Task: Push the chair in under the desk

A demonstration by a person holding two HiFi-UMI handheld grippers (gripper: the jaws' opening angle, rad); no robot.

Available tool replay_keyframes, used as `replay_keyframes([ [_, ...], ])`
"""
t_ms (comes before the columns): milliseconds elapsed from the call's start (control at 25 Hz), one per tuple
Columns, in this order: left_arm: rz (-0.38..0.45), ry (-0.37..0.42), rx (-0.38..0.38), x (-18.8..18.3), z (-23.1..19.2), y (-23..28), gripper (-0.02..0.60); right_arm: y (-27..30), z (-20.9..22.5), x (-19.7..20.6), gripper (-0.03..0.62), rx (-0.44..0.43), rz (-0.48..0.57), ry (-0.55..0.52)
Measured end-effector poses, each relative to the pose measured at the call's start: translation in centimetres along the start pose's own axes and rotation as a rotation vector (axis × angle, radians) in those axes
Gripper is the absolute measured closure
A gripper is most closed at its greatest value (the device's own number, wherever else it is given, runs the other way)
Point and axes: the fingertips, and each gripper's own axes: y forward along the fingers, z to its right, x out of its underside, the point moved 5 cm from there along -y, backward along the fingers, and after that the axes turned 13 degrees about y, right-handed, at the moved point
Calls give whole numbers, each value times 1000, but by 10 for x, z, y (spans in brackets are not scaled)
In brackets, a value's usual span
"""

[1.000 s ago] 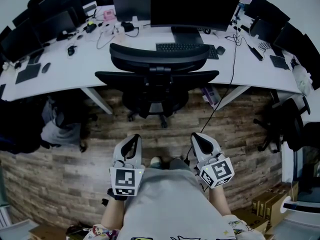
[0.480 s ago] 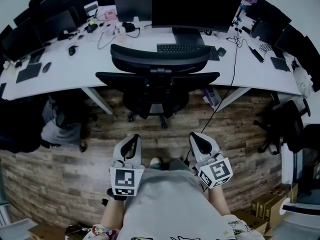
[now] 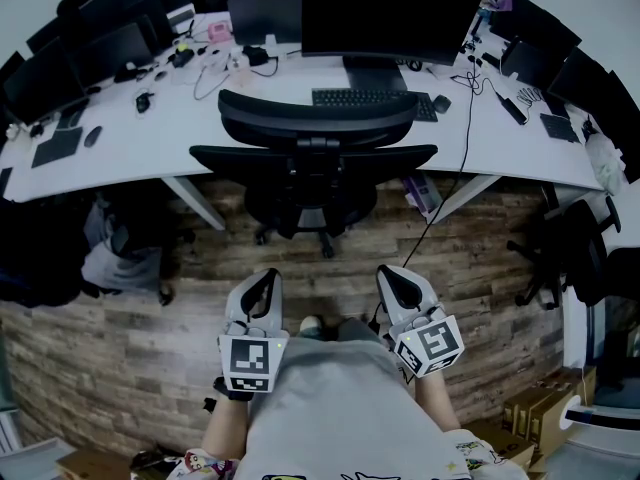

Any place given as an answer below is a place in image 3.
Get dark bag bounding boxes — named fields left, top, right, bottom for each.
left=0, top=192, right=89, bottom=309

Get black mesh office chair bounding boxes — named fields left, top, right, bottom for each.
left=188, top=89, right=440, bottom=260

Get purple box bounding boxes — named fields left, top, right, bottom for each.
left=402, top=173, right=445, bottom=219

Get black power brick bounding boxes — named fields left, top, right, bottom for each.
left=494, top=92, right=528, bottom=126

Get black wrist strap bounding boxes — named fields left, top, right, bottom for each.
left=213, top=376, right=251, bottom=402

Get small black monitor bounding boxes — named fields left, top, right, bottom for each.
left=227, top=0, right=304, bottom=47

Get person's right forearm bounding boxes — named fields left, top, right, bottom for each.
left=412, top=372, right=461, bottom=432

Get black adapter cable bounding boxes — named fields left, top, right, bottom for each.
left=399, top=60, right=501, bottom=269

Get person's left forearm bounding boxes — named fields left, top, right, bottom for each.
left=202, top=397, right=251, bottom=462

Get person's printed sleeve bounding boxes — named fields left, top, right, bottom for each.
left=444, top=427, right=531, bottom=480
left=167, top=447, right=241, bottom=480

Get person's right printed sleeve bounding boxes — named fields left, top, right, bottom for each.
left=444, top=427, right=531, bottom=480

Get long white office desk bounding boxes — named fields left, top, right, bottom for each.
left=0, top=10, right=609, bottom=233

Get crumpled white plastic bag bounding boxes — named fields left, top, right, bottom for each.
left=584, top=132, right=626, bottom=197

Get white round appliance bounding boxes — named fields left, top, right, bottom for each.
left=562, top=392, right=640, bottom=434

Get person's left printed sleeve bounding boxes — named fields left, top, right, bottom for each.
left=167, top=447, right=241, bottom=480

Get person's jeans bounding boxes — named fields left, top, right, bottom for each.
left=299, top=317, right=382, bottom=344

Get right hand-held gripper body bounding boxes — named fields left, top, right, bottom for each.
left=387, top=307, right=467, bottom=380

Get person's grey top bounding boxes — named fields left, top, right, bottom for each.
left=234, top=335, right=474, bottom=480

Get white sack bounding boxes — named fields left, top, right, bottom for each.
left=82, top=202, right=164, bottom=294

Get stack of small cardboard boxes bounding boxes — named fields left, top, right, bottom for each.
left=502, top=385, right=576, bottom=452

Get large black monitor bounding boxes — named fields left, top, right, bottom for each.
left=301, top=0, right=484, bottom=92

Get black swivel chair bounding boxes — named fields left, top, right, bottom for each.
left=507, top=195, right=624, bottom=312

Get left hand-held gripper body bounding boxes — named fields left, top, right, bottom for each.
left=217, top=319, right=291, bottom=395

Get small black keyboard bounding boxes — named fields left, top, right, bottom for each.
left=539, top=112, right=581, bottom=144

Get dark glass window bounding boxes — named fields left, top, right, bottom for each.
left=589, top=247, right=640, bottom=409

